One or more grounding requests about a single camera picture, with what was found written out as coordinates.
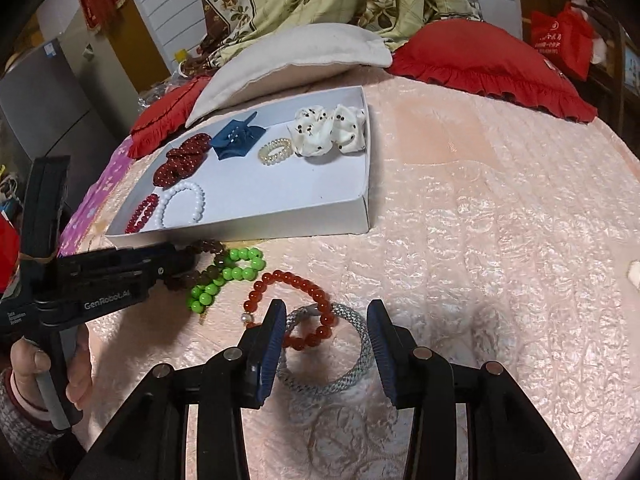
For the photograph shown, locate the purple floral sheet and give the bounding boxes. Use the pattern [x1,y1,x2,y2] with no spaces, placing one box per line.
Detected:
[56,137,157,257]

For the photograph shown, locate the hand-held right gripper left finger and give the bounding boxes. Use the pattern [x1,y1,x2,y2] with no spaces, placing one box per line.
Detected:
[71,299,288,480]

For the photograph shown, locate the green bead bracelet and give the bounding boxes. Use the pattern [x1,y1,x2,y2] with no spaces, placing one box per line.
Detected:
[186,246,266,314]

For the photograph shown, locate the grey refrigerator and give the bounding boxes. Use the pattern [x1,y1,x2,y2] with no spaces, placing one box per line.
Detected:
[0,36,122,182]

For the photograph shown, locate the small red bead bracelet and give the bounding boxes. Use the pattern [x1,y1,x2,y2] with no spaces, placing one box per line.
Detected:
[124,193,160,235]

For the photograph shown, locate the pink quilted bedspread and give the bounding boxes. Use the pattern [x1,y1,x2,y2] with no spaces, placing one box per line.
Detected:
[56,76,640,480]

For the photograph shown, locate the brown bead bracelet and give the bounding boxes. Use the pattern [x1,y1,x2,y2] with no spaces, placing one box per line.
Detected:
[165,238,229,292]

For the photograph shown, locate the wooden shelf unit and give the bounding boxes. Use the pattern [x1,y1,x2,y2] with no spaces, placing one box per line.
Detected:
[582,0,640,133]

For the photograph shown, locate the pearl and gold bracelet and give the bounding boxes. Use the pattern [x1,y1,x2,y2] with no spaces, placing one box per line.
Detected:
[257,137,294,167]

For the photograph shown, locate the white bead bracelet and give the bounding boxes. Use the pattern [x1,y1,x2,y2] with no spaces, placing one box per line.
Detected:
[152,181,206,230]

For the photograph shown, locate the red shopping bag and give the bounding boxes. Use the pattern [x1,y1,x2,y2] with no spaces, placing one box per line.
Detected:
[529,2,596,81]

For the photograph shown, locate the person's left forearm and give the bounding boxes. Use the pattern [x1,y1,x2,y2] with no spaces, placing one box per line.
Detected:
[0,366,76,466]

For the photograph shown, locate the dark red bead bracelet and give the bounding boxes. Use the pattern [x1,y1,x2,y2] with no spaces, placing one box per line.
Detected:
[152,132,214,187]

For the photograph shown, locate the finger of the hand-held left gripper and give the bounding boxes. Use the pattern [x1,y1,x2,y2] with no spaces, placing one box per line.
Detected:
[127,272,193,297]
[102,241,197,278]

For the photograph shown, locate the large red ruffled pillow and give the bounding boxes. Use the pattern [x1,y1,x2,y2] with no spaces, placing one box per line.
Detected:
[387,19,600,124]

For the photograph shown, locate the white cardboard box tray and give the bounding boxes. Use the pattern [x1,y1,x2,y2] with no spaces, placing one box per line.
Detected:
[104,85,374,252]

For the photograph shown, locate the blue hair claw clip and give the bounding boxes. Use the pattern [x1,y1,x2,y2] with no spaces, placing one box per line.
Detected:
[209,109,267,162]

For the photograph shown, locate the small red ruffled pillow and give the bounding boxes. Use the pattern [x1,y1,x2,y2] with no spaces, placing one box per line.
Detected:
[127,75,214,160]

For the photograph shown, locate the white pillow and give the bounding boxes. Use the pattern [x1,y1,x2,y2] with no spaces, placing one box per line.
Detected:
[184,22,395,129]

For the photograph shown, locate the white polka dot scrunchie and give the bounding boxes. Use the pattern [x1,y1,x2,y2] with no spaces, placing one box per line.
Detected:
[291,103,369,159]

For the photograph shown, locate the silver mesh bracelet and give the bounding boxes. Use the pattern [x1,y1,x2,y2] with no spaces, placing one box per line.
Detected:
[272,302,376,396]

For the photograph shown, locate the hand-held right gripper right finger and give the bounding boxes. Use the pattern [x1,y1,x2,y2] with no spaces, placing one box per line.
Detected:
[366,299,582,480]

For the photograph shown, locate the person's left hand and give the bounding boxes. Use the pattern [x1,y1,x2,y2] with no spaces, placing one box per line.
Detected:
[10,324,94,411]

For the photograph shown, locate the orange-red bead bracelet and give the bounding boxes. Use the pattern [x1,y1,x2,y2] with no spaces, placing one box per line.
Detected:
[243,269,335,351]

